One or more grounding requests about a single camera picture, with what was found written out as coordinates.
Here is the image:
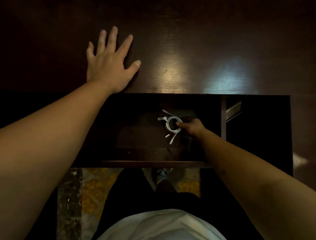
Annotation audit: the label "person's left hand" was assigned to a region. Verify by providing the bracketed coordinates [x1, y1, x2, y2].
[86, 26, 142, 94]

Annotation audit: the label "person's right hand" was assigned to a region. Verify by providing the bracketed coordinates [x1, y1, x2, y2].
[175, 118, 209, 139]

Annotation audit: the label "white cable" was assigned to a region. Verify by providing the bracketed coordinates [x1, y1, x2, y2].
[157, 109, 184, 146]

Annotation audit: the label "person's left forearm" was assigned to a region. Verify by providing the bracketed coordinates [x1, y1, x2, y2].
[0, 80, 115, 240]

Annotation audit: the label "person's right forearm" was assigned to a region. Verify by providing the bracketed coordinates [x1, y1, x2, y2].
[199, 130, 316, 240]

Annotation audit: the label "dark wooden drawer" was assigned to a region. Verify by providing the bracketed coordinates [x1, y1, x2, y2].
[72, 93, 227, 169]

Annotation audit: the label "grey white shoe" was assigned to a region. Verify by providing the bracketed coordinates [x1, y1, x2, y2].
[151, 168, 174, 186]

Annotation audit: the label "silver metal bar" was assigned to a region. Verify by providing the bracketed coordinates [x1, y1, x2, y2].
[226, 101, 243, 122]

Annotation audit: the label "black trousers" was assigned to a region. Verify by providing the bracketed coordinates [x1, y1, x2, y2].
[92, 168, 265, 240]

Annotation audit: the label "white shirt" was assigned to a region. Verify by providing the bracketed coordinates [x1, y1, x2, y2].
[97, 209, 227, 240]

